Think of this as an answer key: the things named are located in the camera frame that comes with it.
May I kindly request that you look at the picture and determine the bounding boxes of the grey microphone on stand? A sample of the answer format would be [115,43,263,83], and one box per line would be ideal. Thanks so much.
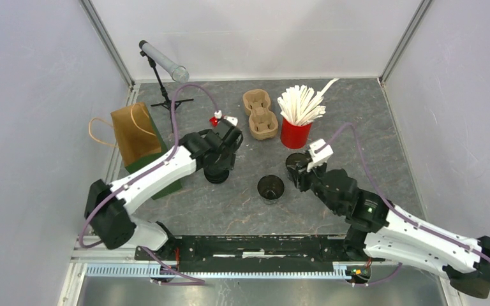
[138,40,189,119]

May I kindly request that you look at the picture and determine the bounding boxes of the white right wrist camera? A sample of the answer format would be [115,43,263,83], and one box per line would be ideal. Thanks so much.
[307,139,333,172]

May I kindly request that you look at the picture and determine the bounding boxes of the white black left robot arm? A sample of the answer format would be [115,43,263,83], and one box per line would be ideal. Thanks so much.
[85,125,243,260]

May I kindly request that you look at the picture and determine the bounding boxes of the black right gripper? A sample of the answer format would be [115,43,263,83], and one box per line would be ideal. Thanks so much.
[286,157,341,215]

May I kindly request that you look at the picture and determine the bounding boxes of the brown paper bag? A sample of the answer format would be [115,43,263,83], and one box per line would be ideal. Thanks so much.
[88,102,166,172]

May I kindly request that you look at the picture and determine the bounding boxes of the dark translucent cup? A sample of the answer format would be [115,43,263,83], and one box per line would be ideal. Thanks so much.
[256,175,285,205]
[285,152,311,184]

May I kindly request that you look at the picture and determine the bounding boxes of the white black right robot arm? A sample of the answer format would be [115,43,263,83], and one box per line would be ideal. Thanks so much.
[286,161,490,299]

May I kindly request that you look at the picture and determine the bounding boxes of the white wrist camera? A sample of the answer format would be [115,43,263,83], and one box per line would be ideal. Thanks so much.
[213,110,238,126]
[307,139,333,172]

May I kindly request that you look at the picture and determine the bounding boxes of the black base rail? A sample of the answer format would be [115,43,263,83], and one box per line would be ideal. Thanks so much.
[155,235,368,273]

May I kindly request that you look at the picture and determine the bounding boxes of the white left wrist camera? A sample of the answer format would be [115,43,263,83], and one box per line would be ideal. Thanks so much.
[213,110,238,126]

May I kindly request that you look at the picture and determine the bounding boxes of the brown cardboard cup carrier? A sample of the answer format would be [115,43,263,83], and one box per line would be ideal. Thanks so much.
[242,89,279,140]

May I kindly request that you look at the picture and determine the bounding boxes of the red cylindrical straw holder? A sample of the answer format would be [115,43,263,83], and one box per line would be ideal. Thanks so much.
[280,119,312,149]

